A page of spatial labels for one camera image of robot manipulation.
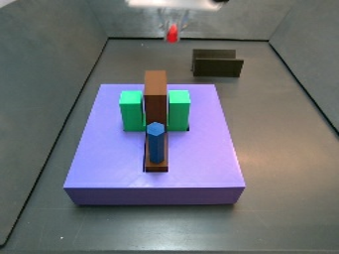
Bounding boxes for blue hexagonal peg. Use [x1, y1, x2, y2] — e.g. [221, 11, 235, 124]
[146, 122, 165, 164]

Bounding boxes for black angled holder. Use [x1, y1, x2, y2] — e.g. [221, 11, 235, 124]
[192, 49, 244, 77]

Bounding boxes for brown L-shaped block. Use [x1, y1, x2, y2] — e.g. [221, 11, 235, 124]
[144, 70, 168, 173]

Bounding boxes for green block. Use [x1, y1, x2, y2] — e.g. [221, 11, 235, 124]
[168, 90, 191, 131]
[118, 90, 144, 132]

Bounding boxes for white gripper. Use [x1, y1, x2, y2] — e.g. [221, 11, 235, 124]
[125, 0, 229, 31]

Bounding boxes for purple board base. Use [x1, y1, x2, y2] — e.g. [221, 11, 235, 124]
[64, 84, 245, 205]

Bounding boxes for green block right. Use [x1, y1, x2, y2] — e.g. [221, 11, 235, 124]
[168, 90, 191, 131]

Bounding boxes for green block left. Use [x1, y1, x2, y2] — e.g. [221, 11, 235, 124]
[118, 90, 144, 132]

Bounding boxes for red peg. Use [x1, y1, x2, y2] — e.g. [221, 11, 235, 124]
[166, 24, 178, 43]

